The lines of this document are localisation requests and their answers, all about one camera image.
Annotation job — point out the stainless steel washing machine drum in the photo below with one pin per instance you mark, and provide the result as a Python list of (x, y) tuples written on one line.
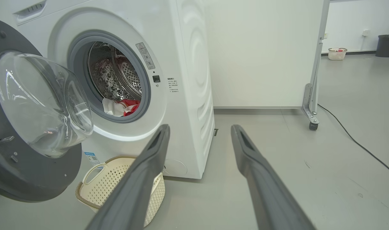
[(108, 76)]

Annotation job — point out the grey warning sticker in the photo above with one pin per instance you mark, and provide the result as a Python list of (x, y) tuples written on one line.
[(145, 56)]

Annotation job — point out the cream perforated laundry basket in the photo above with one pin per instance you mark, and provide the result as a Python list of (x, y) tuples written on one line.
[(101, 188)]

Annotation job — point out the round filter cover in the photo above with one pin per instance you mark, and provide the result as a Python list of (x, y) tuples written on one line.
[(176, 167)]

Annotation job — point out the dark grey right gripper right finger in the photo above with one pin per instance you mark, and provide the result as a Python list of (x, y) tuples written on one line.
[(267, 191)]

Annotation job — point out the black door latch socket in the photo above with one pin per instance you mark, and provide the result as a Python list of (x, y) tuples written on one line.
[(156, 79)]

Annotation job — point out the white partition panel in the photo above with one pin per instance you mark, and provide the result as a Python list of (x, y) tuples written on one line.
[(261, 54)]

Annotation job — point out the dark grey trash bin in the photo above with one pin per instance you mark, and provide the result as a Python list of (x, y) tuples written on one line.
[(387, 46)]

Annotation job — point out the blue energy label sticker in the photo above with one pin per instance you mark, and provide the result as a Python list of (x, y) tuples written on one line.
[(92, 158)]

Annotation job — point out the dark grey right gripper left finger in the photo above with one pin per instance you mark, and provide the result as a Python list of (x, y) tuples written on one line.
[(137, 191)]

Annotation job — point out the small white laundry basket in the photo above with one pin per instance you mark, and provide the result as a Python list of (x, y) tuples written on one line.
[(337, 55)]

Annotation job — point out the dark grey glass washer door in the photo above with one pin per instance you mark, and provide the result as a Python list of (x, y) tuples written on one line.
[(28, 172)]

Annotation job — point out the red white striped garment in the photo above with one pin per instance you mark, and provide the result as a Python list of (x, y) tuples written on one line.
[(110, 107)]

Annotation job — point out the metal partition leg with caster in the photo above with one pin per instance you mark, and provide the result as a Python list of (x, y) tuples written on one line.
[(309, 105)]

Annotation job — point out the white front-load washing machine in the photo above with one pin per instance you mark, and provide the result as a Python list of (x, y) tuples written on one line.
[(188, 95)]

